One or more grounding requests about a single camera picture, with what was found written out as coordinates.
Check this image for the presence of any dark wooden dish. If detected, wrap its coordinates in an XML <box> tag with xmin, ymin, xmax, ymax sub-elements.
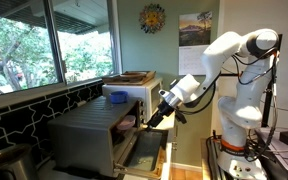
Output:
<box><xmin>119</xmin><ymin>70</ymin><xmax>148</xmax><ymax>80</ymax></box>

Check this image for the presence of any sun wall decoration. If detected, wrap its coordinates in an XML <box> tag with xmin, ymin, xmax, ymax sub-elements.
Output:
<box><xmin>138</xmin><ymin>3</ymin><xmax>167</xmax><ymax>35</ymax></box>

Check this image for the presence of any paper wall calendar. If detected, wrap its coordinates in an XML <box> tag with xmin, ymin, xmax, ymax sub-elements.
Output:
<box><xmin>178</xmin><ymin>11</ymin><xmax>214</xmax><ymax>77</ymax></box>

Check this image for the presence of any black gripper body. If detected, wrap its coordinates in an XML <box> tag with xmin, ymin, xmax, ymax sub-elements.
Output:
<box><xmin>152</xmin><ymin>89</ymin><xmax>182</xmax><ymax>127</ymax></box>

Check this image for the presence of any metal pot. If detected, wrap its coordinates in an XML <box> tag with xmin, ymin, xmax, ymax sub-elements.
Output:
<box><xmin>0</xmin><ymin>143</ymin><xmax>39</xmax><ymax>180</ymax></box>

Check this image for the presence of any glass toaster oven door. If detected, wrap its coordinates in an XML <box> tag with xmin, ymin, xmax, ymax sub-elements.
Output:
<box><xmin>113</xmin><ymin>128</ymin><xmax>170</xmax><ymax>180</ymax></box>

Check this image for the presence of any blue plastic cup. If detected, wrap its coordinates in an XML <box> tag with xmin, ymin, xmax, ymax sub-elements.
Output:
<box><xmin>109</xmin><ymin>90</ymin><xmax>129</xmax><ymax>105</ymax></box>

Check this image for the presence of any silver toaster oven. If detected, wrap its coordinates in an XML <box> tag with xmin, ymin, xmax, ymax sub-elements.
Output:
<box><xmin>47</xmin><ymin>95</ymin><xmax>146</xmax><ymax>178</ymax></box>

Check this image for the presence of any white microwave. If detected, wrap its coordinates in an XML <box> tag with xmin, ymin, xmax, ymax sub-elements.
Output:
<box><xmin>102</xmin><ymin>78</ymin><xmax>164</xmax><ymax>125</ymax></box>

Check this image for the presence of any wooden serving tray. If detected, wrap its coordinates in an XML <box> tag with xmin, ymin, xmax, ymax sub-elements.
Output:
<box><xmin>102</xmin><ymin>70</ymin><xmax>157</xmax><ymax>87</ymax></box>

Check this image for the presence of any black camera stand pole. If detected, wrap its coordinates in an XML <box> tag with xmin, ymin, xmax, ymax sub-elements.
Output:
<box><xmin>261</xmin><ymin>33</ymin><xmax>284</xmax><ymax>129</ymax></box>

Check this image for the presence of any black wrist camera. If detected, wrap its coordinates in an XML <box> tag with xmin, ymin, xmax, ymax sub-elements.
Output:
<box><xmin>173</xmin><ymin>109</ymin><xmax>189</xmax><ymax>125</ymax></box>

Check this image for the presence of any pink plastic bowl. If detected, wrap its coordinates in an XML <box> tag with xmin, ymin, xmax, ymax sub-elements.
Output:
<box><xmin>116</xmin><ymin>114</ymin><xmax>137</xmax><ymax>131</ymax></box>

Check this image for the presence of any window with metal frame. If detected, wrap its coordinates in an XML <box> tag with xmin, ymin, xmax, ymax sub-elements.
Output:
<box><xmin>0</xmin><ymin>0</ymin><xmax>120</xmax><ymax>113</ymax></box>

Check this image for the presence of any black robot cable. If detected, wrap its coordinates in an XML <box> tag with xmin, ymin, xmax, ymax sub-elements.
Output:
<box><xmin>178</xmin><ymin>81</ymin><xmax>218</xmax><ymax>116</ymax></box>

